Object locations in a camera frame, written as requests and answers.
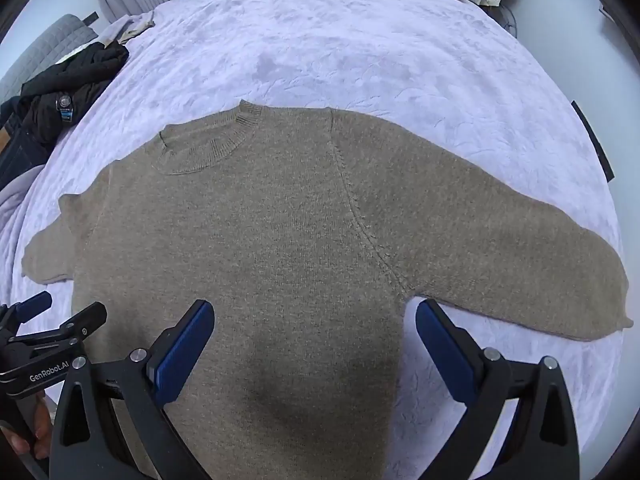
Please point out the plain lavender throw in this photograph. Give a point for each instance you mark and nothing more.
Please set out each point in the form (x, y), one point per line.
(20, 210)

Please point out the black bar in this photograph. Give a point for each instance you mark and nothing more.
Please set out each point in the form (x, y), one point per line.
(595, 142)

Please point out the lavender textured bed blanket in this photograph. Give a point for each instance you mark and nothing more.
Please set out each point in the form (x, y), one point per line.
(350, 50)

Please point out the dark blue jeans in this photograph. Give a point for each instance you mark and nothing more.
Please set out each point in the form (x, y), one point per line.
(20, 155)

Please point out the black jacket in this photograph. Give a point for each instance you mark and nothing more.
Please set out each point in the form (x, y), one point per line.
(60, 77)

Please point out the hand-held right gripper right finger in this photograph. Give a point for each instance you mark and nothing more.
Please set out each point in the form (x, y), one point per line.
(442, 347)

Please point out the beige cloth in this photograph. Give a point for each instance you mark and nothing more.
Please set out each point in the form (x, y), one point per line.
(132, 25)

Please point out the blue hang tag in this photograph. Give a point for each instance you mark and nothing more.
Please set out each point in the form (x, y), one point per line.
(64, 106)

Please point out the person's left hand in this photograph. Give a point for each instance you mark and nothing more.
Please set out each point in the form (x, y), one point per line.
(42, 422)

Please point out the grey quilted headboard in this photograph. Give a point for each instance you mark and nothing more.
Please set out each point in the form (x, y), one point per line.
(45, 40)

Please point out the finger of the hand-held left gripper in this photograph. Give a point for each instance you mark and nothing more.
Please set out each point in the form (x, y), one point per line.
(85, 320)
(34, 306)

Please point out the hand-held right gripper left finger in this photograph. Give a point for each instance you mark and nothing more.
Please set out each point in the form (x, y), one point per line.
(181, 355)

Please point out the brown knit sweater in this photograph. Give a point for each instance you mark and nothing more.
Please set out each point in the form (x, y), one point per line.
(300, 235)

